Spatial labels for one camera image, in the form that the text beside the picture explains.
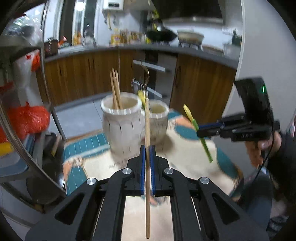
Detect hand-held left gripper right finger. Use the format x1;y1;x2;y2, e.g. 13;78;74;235
149;145;270;241

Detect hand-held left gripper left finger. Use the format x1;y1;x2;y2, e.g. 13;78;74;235
25;145;147;241

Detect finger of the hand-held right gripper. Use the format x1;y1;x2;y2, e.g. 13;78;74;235
196;128;223;138
199;122;226;130

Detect green yellow plastic utensil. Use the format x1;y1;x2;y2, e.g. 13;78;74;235
183;104;213;163
137;90;147;109

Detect large white utensil holder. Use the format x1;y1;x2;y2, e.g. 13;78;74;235
100;91;142;157

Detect small white utensil holder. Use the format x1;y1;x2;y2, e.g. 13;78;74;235
142;100;169;144

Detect person's right forearm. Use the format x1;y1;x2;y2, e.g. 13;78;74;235
266;123;296;201

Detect person's right hand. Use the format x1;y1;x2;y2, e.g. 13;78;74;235
245;133;282;168

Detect printed tablecloth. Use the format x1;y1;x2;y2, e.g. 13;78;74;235
62;109;244;241

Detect grey kitchen countertop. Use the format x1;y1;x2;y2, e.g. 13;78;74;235
44;44;240;68

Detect stainless steel oven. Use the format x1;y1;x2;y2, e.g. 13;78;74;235
133;50;177;107

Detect gas stove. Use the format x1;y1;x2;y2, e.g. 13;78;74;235
178;42;204;51

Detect metal spoon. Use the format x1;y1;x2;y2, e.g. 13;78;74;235
142;66;150;100

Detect metal fork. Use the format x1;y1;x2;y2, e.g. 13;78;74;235
132;79;145;94

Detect person's leg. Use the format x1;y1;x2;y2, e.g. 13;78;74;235
236;174;275;234

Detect metal cooking pot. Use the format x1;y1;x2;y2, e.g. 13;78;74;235
177;30;205;45

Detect black wok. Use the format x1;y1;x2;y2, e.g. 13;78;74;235
146;28;177;42

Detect range hood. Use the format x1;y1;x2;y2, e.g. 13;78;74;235
150;0;224;19

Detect wooden kitchen cabinet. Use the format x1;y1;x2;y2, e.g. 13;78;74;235
44;50;238;121

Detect red plastic bag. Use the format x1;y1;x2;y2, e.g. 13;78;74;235
7;102;50;140

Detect dark container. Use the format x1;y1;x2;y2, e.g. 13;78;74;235
44;39;60;56

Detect white plastic bag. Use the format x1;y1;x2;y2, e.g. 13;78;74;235
14;50;41;93

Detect white water heater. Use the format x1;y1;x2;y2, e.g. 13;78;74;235
103;0;125;11

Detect black cable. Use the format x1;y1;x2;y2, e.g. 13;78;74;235
251;130;278;187

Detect metal chair frame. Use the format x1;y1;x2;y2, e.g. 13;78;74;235
0;100;67;198

